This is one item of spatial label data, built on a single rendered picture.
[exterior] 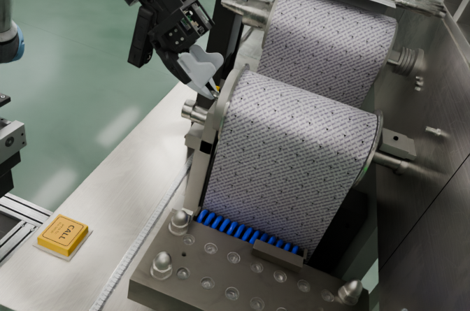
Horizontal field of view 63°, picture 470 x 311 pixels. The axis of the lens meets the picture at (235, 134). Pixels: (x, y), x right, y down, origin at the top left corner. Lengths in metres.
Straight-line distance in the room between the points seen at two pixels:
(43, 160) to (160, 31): 1.85
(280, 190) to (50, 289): 0.46
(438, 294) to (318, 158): 0.27
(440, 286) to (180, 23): 0.49
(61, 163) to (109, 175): 1.37
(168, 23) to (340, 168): 0.36
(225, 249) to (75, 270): 0.30
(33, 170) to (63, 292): 1.58
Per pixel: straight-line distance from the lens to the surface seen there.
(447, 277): 0.49
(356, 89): 0.85
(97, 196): 0.97
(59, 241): 0.87
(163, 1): 0.64
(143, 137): 1.14
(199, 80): 0.65
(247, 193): 0.73
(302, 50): 0.82
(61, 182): 2.28
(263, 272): 0.73
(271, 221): 0.76
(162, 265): 0.66
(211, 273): 0.71
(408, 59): 0.88
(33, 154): 2.46
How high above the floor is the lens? 1.61
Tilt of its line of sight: 36 degrees down
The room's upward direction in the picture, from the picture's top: 16 degrees clockwise
